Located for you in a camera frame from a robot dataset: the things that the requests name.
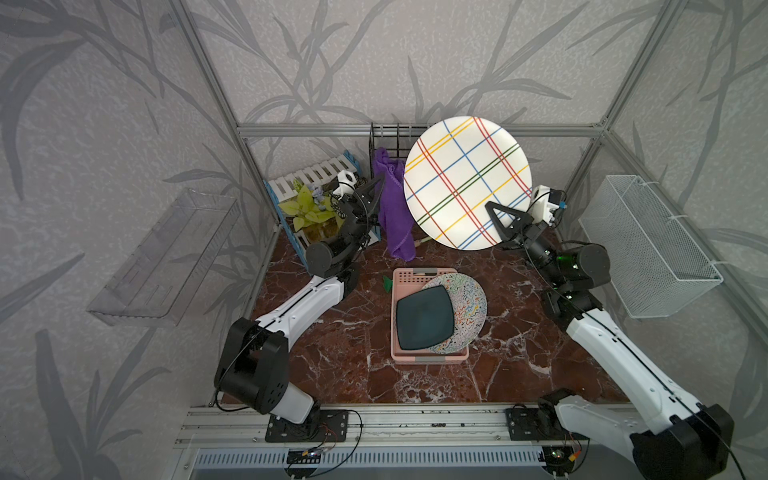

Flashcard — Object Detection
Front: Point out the blue white slatted crate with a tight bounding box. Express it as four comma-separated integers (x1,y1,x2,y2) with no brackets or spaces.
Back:
264,151,367,269

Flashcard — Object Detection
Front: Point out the pink plastic basket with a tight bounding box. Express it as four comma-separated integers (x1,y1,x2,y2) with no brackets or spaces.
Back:
390,267,469,365

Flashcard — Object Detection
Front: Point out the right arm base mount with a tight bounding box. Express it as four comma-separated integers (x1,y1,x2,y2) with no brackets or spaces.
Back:
504,388,587,441

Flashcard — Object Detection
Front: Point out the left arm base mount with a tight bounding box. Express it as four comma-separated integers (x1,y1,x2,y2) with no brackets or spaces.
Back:
265,409,351,443

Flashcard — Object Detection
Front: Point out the potted plant glass vase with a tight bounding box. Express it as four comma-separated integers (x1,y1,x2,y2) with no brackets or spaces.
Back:
278,179,343,244

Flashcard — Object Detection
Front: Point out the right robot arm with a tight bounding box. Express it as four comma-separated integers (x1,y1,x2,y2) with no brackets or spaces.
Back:
485,201,734,479

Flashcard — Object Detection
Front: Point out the black wire basket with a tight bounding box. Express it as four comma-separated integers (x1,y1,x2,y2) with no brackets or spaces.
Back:
368,122,429,178

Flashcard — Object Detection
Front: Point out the dark green square plate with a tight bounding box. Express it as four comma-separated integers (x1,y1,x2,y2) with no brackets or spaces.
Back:
395,285,455,351

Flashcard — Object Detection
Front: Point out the colourful patterned round plate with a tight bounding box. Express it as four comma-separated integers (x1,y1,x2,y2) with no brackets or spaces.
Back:
422,273,488,355

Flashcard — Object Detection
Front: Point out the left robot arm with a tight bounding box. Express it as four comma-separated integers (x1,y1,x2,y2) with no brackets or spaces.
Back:
213,174,384,427

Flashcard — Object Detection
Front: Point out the right electronics board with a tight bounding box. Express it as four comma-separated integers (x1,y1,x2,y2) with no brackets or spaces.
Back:
539,446,580,479

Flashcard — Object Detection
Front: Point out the clear acrylic wall shelf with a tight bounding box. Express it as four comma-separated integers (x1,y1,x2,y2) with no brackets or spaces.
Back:
87,188,241,328

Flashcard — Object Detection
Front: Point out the purple cloth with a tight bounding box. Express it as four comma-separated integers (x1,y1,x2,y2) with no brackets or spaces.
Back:
373,148,416,262

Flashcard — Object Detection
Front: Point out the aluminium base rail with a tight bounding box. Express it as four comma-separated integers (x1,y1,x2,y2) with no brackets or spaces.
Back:
173,403,661,450

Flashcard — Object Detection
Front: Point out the white mesh wall basket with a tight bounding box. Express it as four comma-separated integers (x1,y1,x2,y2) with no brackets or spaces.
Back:
579,175,724,319

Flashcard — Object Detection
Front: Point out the striped plaid round plate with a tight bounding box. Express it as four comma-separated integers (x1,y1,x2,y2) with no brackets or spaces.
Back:
403,116,534,251

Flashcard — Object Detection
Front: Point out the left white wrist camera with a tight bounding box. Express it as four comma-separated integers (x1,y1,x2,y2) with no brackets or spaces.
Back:
333,170,357,199

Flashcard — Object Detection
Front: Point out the electronics board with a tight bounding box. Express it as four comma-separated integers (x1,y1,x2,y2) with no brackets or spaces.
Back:
539,446,580,479
285,449,323,469

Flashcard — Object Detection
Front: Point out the left electronics board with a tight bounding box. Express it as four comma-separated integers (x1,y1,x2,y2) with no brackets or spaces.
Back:
285,449,323,469

